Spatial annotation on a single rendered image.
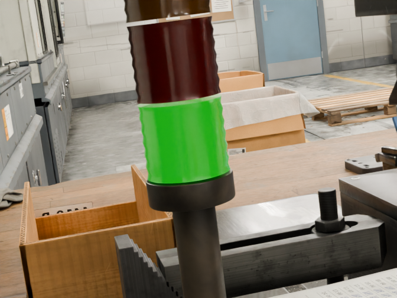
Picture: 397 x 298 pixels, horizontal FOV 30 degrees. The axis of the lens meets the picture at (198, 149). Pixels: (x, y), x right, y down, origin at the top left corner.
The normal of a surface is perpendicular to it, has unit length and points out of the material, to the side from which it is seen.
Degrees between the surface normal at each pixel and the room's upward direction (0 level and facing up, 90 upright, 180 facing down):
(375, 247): 90
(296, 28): 90
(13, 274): 0
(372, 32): 90
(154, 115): 76
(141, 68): 104
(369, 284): 0
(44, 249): 90
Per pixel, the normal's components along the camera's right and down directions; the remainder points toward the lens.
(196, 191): 0.13, 0.16
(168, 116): -0.26, -0.04
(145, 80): -0.64, 0.44
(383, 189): -0.12, -0.98
